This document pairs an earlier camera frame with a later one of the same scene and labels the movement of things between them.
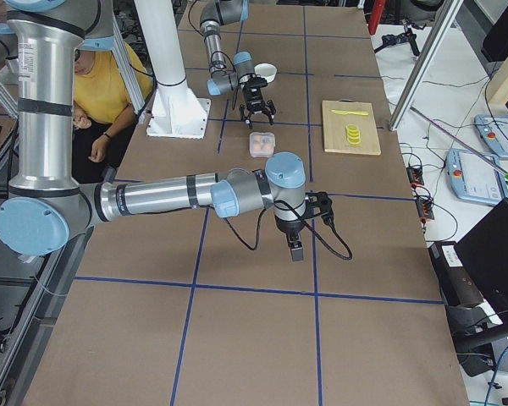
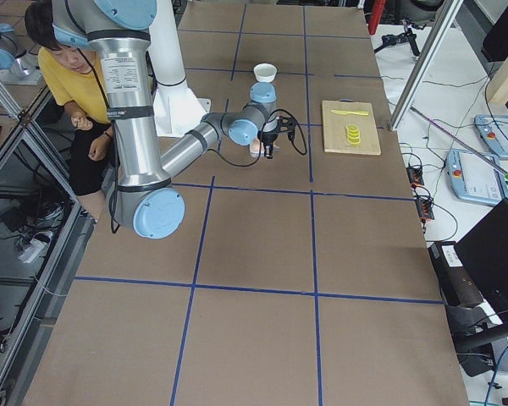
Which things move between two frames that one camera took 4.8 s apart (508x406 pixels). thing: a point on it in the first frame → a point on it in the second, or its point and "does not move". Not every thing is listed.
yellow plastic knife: x=343 y=112 does not move
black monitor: x=494 y=255 does not move
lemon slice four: x=352 y=128 does not move
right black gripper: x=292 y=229 → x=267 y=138
